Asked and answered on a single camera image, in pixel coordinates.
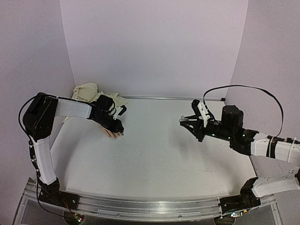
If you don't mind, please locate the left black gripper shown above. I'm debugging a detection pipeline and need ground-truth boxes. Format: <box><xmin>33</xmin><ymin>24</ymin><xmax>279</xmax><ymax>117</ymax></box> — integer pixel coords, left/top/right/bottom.
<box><xmin>96</xmin><ymin>113</ymin><xmax>125</xmax><ymax>134</ymax></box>

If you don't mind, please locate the clear nail polish bottle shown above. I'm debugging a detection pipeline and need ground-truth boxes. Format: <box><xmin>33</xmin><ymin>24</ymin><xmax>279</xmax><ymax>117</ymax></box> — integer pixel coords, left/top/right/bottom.
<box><xmin>179</xmin><ymin>116</ymin><xmax>188</xmax><ymax>122</ymax></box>

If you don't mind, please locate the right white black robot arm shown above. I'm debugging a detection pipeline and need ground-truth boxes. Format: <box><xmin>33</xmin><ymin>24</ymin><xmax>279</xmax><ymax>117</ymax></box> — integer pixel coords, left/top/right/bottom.
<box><xmin>179</xmin><ymin>101</ymin><xmax>300</xmax><ymax>198</ymax></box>

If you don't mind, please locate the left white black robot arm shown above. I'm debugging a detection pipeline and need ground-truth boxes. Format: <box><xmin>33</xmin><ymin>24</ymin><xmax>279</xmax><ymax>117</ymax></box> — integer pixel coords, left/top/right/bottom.
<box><xmin>18</xmin><ymin>92</ymin><xmax>127</xmax><ymax>186</ymax></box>

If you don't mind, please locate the mannequin hand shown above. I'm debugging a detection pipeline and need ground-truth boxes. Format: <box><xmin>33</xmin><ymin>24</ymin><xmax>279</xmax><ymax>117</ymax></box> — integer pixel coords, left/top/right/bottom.
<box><xmin>101</xmin><ymin>127</ymin><xmax>123</xmax><ymax>139</ymax></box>

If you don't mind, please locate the cream cloth sleeve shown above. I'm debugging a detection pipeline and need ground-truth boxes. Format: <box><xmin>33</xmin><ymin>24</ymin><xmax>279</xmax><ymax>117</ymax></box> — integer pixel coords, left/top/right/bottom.
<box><xmin>71</xmin><ymin>83</ymin><xmax>128</xmax><ymax>115</ymax></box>

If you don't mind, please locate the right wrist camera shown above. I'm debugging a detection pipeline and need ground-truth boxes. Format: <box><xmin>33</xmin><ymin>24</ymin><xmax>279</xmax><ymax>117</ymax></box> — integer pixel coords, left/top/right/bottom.
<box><xmin>191</xmin><ymin>99</ymin><xmax>214</xmax><ymax>127</ymax></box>

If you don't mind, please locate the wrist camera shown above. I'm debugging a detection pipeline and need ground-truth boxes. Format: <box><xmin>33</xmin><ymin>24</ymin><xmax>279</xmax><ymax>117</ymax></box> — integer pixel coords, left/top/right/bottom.
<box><xmin>112</xmin><ymin>105</ymin><xmax>127</xmax><ymax>120</ymax></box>
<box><xmin>191</xmin><ymin>99</ymin><xmax>214</xmax><ymax>127</ymax></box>

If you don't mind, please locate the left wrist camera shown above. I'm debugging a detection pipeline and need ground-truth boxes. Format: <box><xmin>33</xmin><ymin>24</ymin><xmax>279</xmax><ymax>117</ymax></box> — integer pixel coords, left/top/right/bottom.
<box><xmin>112</xmin><ymin>105</ymin><xmax>127</xmax><ymax>120</ymax></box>

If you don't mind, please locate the right black camera cable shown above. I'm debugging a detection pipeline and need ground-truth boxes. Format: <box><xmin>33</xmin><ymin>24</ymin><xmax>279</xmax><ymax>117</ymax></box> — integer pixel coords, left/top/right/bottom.
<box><xmin>203</xmin><ymin>84</ymin><xmax>285</xmax><ymax>136</ymax></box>

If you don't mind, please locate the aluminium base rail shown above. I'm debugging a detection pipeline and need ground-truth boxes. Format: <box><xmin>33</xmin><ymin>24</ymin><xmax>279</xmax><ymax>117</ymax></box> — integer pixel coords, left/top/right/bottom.
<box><xmin>22</xmin><ymin>179</ymin><xmax>281</xmax><ymax>224</ymax></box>

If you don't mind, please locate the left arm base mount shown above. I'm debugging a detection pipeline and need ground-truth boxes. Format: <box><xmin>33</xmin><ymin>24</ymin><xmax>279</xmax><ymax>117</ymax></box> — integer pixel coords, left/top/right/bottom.
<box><xmin>38</xmin><ymin>180</ymin><xmax>80</xmax><ymax>210</ymax></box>

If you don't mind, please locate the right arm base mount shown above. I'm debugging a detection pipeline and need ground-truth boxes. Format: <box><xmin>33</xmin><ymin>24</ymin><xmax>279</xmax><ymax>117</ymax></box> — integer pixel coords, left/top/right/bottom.
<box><xmin>218</xmin><ymin>188</ymin><xmax>261</xmax><ymax>216</ymax></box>

